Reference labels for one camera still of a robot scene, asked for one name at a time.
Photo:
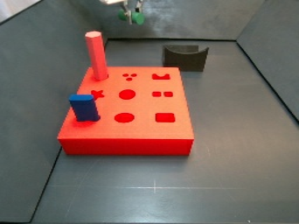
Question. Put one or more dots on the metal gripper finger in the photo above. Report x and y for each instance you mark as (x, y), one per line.
(139, 6)

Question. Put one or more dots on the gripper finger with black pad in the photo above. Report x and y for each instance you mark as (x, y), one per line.
(127, 11)

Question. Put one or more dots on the green cylinder peg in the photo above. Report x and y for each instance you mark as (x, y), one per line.
(132, 17)

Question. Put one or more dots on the red shape sorter board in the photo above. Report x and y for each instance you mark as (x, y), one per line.
(143, 115)

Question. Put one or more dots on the pink hexagonal peg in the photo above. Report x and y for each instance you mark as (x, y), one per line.
(96, 55)

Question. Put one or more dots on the black curved holder stand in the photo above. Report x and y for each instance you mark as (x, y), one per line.
(187, 57)

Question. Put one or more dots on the blue rounded block peg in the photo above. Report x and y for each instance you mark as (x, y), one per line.
(84, 107)

